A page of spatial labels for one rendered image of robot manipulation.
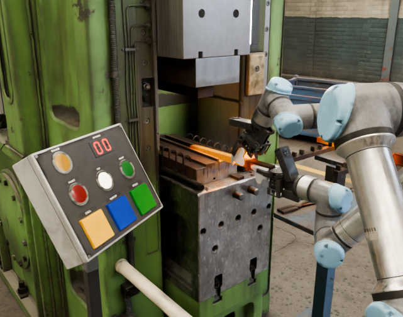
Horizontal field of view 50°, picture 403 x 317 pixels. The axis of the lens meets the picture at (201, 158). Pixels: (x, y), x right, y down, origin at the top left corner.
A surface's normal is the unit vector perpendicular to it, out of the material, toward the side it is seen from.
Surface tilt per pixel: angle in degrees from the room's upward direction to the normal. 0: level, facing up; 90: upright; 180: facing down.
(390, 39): 90
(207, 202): 90
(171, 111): 90
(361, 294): 0
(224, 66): 90
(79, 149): 60
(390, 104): 66
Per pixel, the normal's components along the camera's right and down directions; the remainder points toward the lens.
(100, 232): 0.78, -0.36
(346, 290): 0.00, -0.95
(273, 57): 0.63, 0.25
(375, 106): 0.22, -0.35
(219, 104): -0.78, 0.20
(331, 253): -0.25, 0.30
